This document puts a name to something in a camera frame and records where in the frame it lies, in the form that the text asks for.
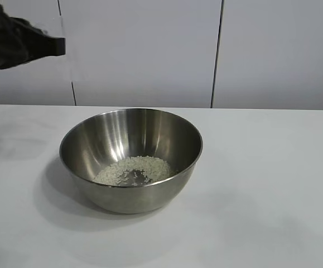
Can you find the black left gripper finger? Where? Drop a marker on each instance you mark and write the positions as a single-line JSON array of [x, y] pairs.
[[7, 28], [38, 48]]

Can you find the stainless steel mixing bowl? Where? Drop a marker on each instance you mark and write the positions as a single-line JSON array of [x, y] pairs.
[[127, 198]]

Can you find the white rice grains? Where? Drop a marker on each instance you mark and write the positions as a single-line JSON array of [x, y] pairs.
[[155, 167]]

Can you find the clear plastic measuring cup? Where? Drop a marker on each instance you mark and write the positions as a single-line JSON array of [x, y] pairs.
[[63, 68]]

